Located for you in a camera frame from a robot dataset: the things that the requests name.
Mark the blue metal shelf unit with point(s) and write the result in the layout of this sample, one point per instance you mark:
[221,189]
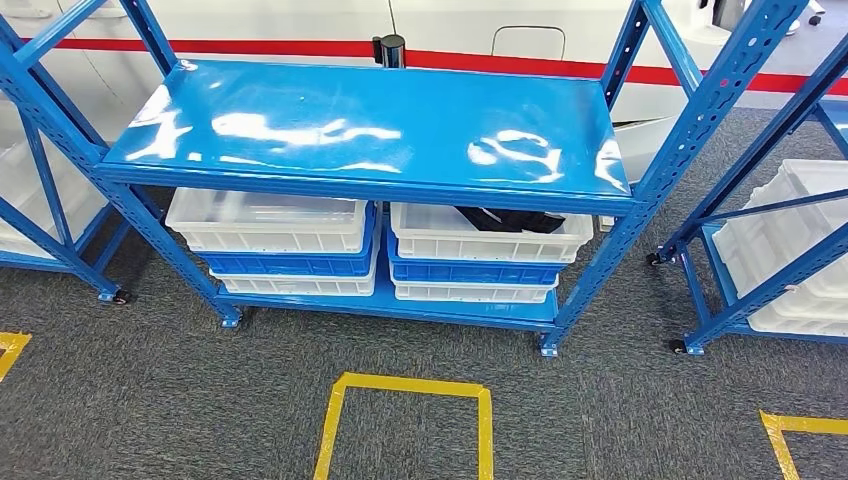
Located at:
[762,291]
[364,126]
[46,179]

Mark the black shelf caster wheel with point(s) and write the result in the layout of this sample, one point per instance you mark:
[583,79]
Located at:
[121,297]
[654,260]
[677,346]

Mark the white plastic storage bin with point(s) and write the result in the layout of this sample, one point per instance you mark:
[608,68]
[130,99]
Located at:
[795,232]
[484,248]
[26,199]
[265,232]
[802,321]
[298,286]
[470,293]

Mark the black plastic trim piece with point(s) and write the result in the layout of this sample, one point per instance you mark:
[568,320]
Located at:
[510,220]

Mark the yellow floor tape square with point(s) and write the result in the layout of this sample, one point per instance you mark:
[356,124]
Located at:
[13,344]
[808,424]
[411,384]

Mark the white red-striped vehicle body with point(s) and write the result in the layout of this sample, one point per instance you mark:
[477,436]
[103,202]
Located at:
[265,20]

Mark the black-topped stanchion post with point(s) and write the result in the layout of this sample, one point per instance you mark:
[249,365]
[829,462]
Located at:
[391,52]

